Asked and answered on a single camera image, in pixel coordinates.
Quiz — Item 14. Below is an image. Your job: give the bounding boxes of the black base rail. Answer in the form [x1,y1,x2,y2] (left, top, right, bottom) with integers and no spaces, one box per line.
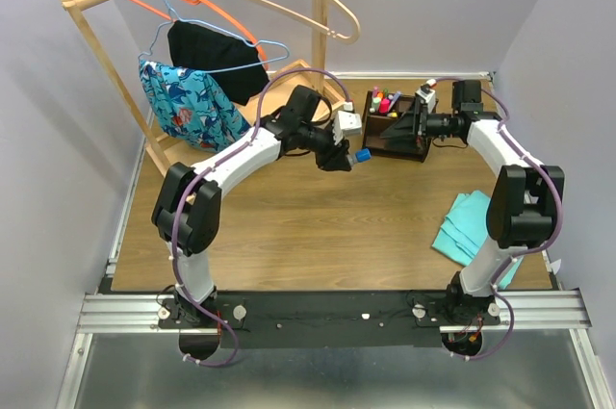
[158,290,500,349]

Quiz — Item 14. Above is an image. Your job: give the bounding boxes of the green cap white marker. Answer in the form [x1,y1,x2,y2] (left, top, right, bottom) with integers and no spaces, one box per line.
[370,98,380,114]

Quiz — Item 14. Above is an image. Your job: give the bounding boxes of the black garment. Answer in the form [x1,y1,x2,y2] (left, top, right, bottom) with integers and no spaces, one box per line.
[167,21,269,106]

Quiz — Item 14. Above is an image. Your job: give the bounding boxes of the wooden clothes rack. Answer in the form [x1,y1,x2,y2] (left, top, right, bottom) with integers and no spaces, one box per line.
[60,0,360,172]

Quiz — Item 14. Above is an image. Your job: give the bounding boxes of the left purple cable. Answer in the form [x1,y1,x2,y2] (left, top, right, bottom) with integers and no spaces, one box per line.
[170,66,355,368]

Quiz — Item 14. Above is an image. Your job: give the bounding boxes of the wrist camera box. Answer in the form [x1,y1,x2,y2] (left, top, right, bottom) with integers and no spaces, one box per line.
[332,111,362,143]
[415,83,437,114]

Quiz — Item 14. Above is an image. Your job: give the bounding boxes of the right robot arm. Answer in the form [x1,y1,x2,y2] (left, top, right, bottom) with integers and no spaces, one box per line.
[380,79,564,328]

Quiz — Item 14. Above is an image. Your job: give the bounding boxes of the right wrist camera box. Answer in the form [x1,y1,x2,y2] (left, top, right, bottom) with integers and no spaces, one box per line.
[415,83,437,114]

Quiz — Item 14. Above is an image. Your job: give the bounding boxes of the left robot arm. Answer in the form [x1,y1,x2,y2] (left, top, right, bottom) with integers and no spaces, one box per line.
[152,86,370,327]

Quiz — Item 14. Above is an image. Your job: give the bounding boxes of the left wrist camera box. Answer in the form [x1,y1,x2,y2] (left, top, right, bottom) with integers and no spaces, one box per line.
[332,111,362,143]

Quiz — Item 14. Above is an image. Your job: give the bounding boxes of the brown wooden desk organizer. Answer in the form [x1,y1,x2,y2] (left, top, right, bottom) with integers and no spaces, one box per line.
[360,90,434,164]

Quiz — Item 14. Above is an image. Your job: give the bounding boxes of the teal folded cloth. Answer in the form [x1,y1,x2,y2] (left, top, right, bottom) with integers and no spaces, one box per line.
[432,191,523,295]

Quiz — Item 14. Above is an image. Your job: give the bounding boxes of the purple cap white marker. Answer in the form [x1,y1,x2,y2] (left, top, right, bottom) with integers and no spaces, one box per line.
[388,91,401,112]

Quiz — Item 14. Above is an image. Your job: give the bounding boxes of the light blue wire hanger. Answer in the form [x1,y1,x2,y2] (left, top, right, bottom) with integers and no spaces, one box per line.
[138,0,291,74]

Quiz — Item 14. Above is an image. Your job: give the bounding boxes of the pink black highlighter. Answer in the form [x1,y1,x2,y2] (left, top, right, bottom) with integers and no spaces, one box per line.
[378,98,391,115]

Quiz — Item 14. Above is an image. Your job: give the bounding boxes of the blue patterned shorts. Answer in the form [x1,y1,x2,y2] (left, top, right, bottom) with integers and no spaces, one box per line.
[139,60,250,152]

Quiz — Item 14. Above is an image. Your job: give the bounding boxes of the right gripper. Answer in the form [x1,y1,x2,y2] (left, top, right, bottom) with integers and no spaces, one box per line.
[379,97,456,155]

